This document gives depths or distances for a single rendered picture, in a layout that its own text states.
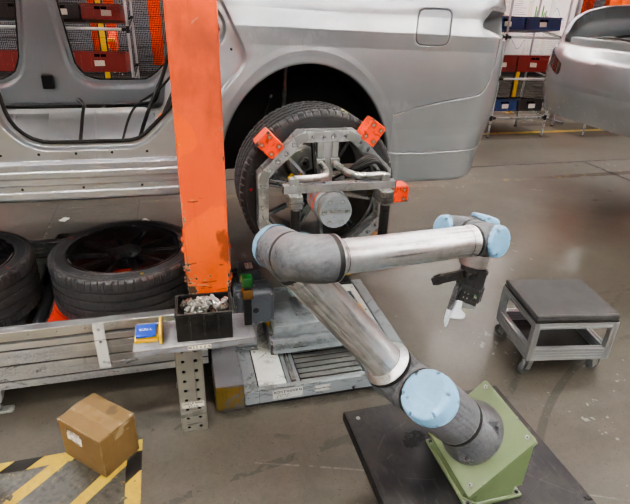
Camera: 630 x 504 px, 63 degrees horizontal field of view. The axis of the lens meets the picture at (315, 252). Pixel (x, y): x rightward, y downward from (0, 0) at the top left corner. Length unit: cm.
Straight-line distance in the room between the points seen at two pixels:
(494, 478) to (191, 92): 147
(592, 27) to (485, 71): 271
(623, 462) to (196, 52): 216
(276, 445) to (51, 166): 147
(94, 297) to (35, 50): 224
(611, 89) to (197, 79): 308
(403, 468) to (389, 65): 168
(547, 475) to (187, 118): 159
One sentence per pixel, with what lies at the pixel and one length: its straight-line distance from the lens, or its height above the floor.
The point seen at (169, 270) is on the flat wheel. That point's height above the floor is 50.
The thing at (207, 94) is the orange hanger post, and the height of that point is 128.
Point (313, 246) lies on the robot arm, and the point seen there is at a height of 107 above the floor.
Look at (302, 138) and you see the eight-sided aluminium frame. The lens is 195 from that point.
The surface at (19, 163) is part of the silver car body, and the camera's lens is 247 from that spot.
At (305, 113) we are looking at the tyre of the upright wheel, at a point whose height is 117.
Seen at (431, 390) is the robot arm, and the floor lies 64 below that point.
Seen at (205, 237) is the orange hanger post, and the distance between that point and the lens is 193.
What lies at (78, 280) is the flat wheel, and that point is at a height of 50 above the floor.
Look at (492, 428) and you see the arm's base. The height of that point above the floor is 50.
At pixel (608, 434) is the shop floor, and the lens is 254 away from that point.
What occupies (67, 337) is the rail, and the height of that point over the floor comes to 34.
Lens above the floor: 157
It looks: 27 degrees down
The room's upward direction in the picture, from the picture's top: 2 degrees clockwise
